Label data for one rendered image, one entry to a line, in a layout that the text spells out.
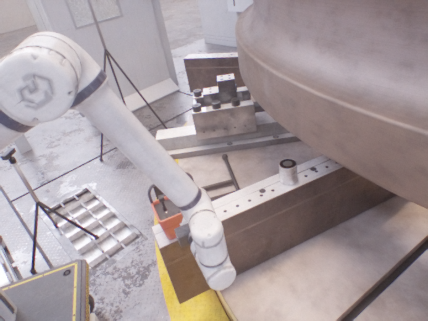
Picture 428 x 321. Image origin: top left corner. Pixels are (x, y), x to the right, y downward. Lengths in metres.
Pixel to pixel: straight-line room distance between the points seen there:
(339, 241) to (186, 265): 0.79
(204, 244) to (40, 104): 0.52
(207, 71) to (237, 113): 1.25
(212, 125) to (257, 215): 1.05
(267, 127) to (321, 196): 1.00
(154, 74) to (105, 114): 3.83
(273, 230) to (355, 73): 0.77
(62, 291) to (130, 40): 3.18
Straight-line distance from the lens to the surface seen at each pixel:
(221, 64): 3.41
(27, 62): 0.61
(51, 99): 0.62
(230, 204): 1.46
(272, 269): 1.69
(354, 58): 1.34
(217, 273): 0.97
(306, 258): 1.73
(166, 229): 1.32
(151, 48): 4.56
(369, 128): 1.19
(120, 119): 0.82
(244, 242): 1.54
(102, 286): 2.29
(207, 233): 0.88
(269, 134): 2.53
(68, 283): 1.96
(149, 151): 0.86
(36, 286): 2.05
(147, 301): 2.11
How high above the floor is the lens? 1.66
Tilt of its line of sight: 33 degrees down
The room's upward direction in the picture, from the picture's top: 10 degrees counter-clockwise
